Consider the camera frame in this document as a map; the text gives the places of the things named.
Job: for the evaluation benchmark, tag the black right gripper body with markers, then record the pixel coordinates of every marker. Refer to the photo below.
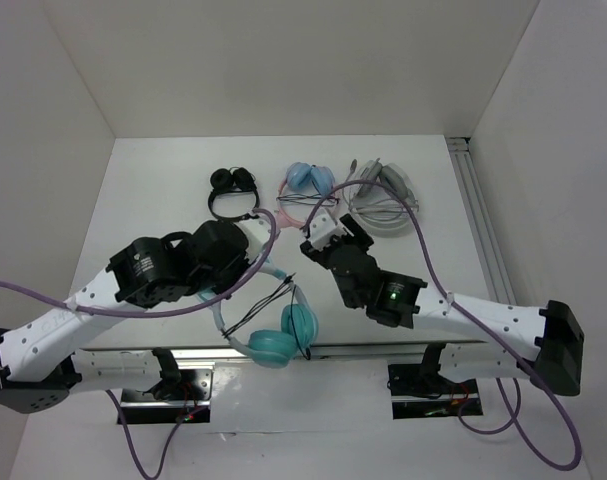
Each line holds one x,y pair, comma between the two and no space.
317,250

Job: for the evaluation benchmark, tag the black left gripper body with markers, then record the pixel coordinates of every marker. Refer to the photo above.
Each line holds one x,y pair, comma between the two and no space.
216,279

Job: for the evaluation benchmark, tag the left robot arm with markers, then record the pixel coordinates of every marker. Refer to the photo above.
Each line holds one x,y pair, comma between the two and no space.
46,360

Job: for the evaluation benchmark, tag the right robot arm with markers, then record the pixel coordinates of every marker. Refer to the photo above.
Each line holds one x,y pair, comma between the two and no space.
541,344

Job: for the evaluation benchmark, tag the grey white headphones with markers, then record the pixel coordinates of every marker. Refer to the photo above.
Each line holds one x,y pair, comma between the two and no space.
373,207

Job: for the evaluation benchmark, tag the pink blue cat-ear headphones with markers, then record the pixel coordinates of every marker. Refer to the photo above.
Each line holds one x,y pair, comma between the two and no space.
304,184

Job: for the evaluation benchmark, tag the black headphones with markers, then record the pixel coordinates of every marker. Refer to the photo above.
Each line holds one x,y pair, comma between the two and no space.
234,181

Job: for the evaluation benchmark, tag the aluminium side rail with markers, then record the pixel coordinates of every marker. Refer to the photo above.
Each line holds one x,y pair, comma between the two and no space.
492,262

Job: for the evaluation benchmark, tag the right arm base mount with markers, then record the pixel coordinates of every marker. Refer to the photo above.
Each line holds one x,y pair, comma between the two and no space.
419,391

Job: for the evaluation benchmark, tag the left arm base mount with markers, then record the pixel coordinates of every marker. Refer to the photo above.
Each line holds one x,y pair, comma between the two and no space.
188,399

